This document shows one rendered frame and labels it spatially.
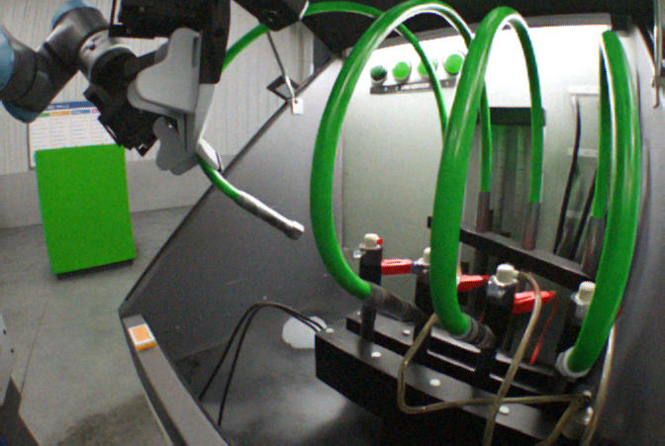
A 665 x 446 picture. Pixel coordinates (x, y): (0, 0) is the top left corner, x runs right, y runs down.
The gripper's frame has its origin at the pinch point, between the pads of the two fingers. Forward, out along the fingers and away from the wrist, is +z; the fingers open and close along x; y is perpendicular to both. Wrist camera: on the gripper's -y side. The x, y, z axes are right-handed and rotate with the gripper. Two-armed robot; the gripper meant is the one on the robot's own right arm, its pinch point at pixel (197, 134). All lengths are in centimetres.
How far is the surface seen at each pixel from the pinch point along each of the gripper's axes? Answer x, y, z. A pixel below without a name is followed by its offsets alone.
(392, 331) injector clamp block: 4.8, -21.5, 25.1
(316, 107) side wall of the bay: -28.7, -38.6, -7.0
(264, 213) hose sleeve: -8.0, -11.4, 9.3
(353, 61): 10.8, -6.2, -4.5
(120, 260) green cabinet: -321, -22, 115
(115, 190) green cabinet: -322, -27, 41
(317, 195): 10.7, -3.0, 3.9
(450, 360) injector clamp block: 14.0, -20.6, 25.1
